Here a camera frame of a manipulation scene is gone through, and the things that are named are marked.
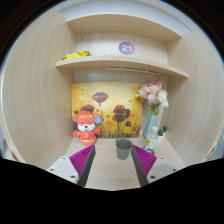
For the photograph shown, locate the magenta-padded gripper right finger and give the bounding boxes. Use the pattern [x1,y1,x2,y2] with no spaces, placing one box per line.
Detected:
[129,144,178,188]

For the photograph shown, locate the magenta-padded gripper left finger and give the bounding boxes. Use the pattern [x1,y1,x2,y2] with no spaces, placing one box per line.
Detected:
[46,143,97,188]

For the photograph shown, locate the clear plastic drink bottle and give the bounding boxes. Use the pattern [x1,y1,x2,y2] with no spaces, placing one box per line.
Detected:
[143,126,160,154]

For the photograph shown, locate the grey mug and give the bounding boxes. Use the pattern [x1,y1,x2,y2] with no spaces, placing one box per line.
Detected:
[115,138,133,161]

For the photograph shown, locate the pale teal vase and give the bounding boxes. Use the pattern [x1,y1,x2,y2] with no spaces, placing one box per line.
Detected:
[142,114,159,138]

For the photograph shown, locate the red plush toy figure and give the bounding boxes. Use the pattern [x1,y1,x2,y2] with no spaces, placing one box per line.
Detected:
[72,110,103,147]

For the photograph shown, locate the pink and white flower bouquet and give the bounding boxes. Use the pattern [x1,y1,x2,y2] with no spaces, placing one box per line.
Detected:
[135,79,170,116]

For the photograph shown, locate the yellow poppy flower painting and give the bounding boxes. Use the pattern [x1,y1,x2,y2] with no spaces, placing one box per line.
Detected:
[71,81,144,139]

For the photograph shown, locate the white light bar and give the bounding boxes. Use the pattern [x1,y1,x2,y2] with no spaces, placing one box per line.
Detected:
[105,67,161,76]

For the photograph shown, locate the yellow item on shelf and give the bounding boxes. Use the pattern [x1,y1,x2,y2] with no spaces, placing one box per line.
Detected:
[62,50,93,61]

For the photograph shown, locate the light wood shelf board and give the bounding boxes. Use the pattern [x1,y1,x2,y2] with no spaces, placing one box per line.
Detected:
[66,13,183,43]
[55,54,189,79]

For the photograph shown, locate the round purple sticker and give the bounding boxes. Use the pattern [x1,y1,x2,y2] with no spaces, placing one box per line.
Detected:
[118,41,136,56]

